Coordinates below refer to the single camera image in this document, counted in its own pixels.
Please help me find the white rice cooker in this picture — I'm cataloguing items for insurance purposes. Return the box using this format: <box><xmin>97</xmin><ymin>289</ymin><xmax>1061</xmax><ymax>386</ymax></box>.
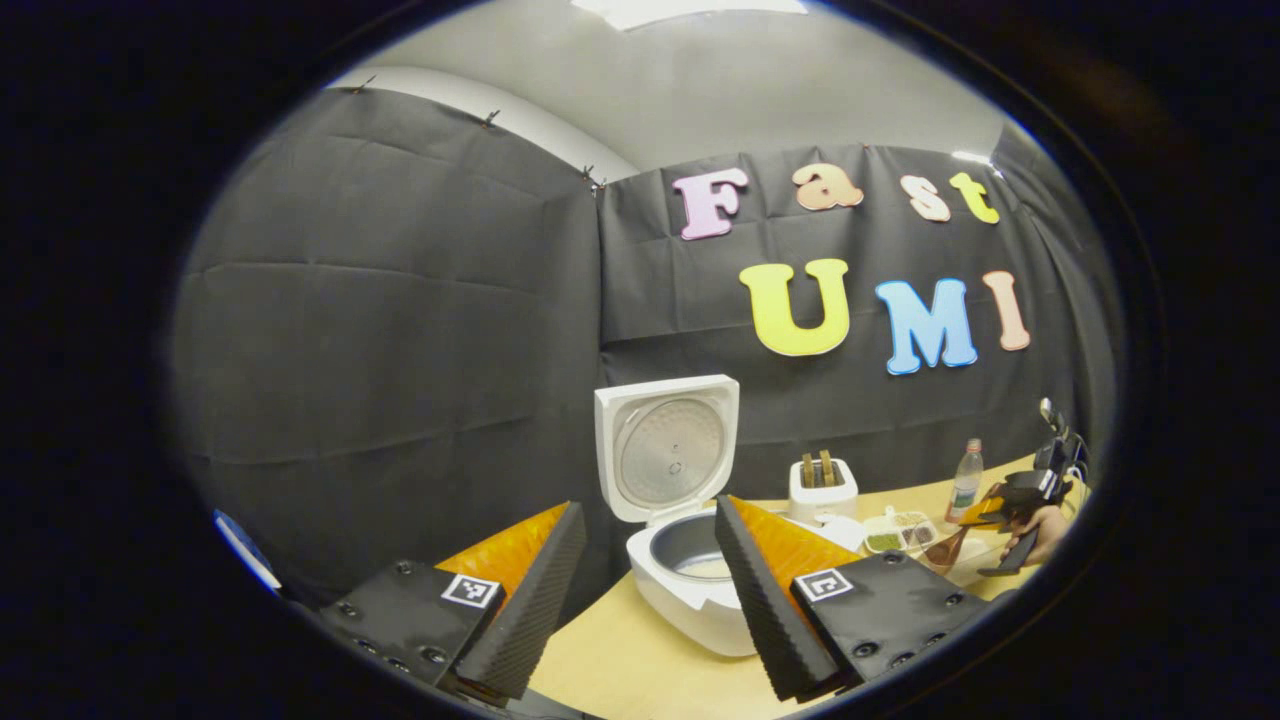
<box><xmin>594</xmin><ymin>375</ymin><xmax>801</xmax><ymax>658</ymax></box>

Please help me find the white divided rice dish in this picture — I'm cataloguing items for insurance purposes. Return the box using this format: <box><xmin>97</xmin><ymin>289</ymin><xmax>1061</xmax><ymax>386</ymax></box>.
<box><xmin>862</xmin><ymin>510</ymin><xmax>939</xmax><ymax>556</ymax></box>

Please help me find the white toaster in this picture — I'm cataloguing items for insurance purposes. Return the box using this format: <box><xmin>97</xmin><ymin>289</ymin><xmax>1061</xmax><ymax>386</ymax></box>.
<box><xmin>788</xmin><ymin>460</ymin><xmax>859</xmax><ymax>526</ymax></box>

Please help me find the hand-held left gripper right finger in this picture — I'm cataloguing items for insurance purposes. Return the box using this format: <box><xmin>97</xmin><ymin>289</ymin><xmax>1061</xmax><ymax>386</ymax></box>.
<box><xmin>714</xmin><ymin>494</ymin><xmax>993</xmax><ymax>703</ymax></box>

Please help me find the dark wooden spoon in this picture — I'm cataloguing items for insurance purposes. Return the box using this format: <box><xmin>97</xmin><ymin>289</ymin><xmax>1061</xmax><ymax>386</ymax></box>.
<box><xmin>925</xmin><ymin>525</ymin><xmax>971</xmax><ymax>573</ymax></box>

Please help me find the clear plastic water bottle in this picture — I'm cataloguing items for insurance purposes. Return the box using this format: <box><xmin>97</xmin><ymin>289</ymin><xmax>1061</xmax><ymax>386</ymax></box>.
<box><xmin>948</xmin><ymin>438</ymin><xmax>985</xmax><ymax>523</ymax></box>

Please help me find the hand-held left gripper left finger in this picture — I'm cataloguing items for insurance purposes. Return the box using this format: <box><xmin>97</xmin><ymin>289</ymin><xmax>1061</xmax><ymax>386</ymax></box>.
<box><xmin>318</xmin><ymin>500</ymin><xmax>589</xmax><ymax>701</ymax></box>

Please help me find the black backdrop cloth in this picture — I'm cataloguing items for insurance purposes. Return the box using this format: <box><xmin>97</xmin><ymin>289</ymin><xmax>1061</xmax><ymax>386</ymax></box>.
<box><xmin>170</xmin><ymin>88</ymin><xmax>1121</xmax><ymax>611</ymax></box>

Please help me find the ceiling light panel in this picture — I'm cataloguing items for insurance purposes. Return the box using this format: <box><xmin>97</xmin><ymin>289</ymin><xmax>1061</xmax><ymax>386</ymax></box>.
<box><xmin>570</xmin><ymin>0</ymin><xmax>809</xmax><ymax>31</ymax></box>

